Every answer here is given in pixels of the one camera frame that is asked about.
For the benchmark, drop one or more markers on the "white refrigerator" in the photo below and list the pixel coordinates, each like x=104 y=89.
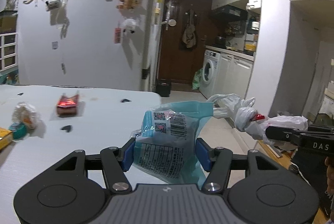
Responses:
x=151 y=42

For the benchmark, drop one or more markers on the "white paper wad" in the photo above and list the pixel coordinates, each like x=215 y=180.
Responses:
x=26 y=114

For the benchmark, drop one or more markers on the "small black floor box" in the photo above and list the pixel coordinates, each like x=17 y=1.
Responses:
x=163 y=87

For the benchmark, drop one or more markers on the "red cigarette pack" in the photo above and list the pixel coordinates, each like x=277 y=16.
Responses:
x=67 y=105

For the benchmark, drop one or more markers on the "white washing machine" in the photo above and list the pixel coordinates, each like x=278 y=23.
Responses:
x=209 y=73

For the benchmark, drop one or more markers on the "dark wooden door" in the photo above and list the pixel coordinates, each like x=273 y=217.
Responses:
x=177 y=63

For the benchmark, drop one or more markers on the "white plush sheep ornament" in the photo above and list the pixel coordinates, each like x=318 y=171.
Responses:
x=129 y=26

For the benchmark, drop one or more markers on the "green bag by washer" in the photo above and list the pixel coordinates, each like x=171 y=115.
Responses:
x=197 y=79

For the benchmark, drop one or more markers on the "hanging brown bag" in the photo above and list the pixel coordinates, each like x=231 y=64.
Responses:
x=189 y=34

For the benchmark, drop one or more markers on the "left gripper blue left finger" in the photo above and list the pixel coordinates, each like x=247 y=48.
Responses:
x=126 y=154

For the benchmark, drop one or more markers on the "white kitchen cabinets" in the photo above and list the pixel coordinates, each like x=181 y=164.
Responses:
x=233 y=75

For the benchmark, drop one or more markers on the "white drawer cabinet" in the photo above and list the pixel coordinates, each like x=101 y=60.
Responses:
x=9 y=51

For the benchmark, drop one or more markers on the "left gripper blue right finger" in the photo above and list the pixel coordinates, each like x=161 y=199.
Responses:
x=204 y=154

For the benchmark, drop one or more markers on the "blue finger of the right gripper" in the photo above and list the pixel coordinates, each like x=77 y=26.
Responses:
x=288 y=135

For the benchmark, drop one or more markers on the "yellow carton box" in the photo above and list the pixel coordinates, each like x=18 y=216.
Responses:
x=6 y=138

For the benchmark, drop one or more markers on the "white pink plastic bag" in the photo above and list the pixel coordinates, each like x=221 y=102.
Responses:
x=243 y=114

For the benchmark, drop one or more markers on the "teal snack wrapper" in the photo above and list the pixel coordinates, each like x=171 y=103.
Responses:
x=165 y=144

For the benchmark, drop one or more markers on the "teal round small container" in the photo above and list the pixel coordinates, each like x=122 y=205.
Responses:
x=18 y=130

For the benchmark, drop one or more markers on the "black lined trash can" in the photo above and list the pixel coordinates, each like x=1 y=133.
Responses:
x=284 y=115

